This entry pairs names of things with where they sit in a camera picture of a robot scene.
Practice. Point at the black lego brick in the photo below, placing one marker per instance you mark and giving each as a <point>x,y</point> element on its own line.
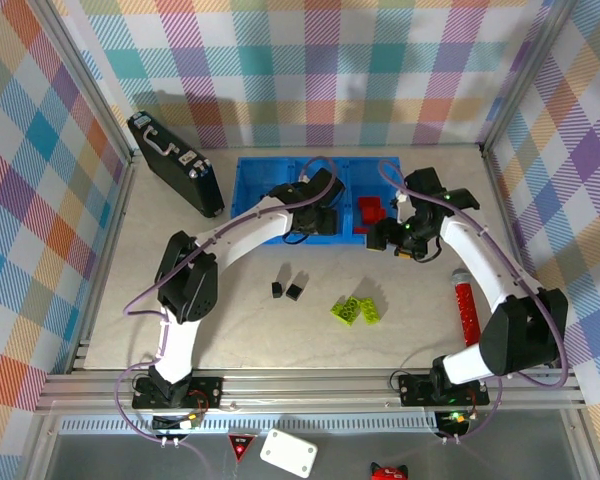
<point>277,289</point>
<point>294,292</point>

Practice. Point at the green lego brick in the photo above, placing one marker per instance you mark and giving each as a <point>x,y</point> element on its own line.
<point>337,311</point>
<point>351,311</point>
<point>370,311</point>

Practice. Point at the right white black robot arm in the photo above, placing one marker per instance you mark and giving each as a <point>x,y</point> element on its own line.
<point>470,255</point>

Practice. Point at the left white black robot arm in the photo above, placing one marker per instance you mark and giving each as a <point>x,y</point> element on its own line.
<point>240,235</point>

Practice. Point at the blue three-compartment bin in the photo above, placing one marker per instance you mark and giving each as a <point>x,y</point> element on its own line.
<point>255,182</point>

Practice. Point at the red glitter tube silver cap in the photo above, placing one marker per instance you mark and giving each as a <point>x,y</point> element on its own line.
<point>467,310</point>

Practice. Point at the black briefcase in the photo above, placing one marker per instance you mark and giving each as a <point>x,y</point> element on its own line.
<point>190,190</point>

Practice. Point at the grey perforated strip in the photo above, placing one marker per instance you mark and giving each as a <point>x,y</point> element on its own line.
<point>330,425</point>

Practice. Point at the small controller circuit board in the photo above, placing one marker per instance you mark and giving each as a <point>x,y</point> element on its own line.
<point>190,421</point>
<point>455,418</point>

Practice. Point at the white rectangular box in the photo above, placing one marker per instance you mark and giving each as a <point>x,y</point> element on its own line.
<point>287,452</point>

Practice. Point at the red black triangle sign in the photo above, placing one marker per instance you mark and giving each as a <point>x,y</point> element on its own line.
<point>241,446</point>

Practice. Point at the red black small object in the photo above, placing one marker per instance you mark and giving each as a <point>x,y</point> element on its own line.
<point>390,472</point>

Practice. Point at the aluminium side rail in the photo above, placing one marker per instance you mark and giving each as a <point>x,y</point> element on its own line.
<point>112,225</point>
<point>505,200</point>

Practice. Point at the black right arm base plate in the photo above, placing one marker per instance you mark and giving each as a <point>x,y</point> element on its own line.
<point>415,390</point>

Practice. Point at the aluminium cross rail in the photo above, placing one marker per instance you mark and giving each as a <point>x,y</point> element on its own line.
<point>305,392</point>

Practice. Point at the aluminium corner post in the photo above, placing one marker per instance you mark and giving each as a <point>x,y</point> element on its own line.
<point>86,75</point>
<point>525,75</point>

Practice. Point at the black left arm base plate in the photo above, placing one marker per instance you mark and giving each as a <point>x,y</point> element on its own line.
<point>207,392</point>

